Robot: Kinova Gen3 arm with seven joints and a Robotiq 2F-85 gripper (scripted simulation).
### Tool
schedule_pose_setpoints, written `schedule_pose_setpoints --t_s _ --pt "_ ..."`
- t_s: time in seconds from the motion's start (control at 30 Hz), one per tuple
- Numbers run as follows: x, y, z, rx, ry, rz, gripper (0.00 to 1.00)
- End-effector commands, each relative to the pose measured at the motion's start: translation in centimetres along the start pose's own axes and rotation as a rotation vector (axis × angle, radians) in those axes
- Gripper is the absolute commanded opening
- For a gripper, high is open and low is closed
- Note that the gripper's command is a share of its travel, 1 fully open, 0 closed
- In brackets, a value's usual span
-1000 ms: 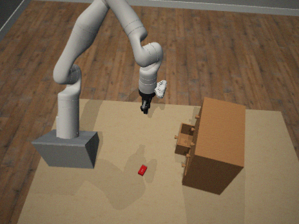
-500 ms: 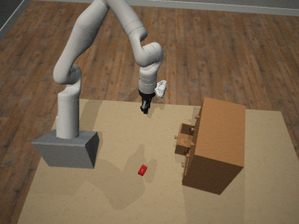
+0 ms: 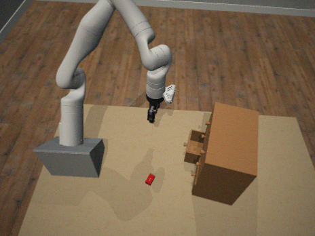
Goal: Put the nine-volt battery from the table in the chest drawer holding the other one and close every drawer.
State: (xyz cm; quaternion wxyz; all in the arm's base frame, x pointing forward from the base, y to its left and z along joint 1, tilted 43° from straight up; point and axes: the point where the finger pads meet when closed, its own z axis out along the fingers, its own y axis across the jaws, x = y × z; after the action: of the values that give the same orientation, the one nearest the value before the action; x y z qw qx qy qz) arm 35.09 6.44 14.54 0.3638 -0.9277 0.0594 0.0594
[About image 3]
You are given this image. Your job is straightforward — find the red nine-volt battery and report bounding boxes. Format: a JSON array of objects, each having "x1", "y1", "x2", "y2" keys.
[{"x1": 145, "y1": 174, "x2": 155, "y2": 186}]

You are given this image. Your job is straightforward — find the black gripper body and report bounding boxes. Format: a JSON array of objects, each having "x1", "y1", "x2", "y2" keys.
[{"x1": 146, "y1": 94, "x2": 164, "y2": 110}]

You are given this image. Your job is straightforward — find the brown wooden chest of drawers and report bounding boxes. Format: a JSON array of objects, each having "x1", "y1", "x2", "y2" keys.
[{"x1": 192, "y1": 102, "x2": 259, "y2": 205}]

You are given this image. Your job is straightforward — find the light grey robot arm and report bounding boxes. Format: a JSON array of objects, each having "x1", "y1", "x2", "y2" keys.
[{"x1": 56, "y1": 0, "x2": 176, "y2": 146}]

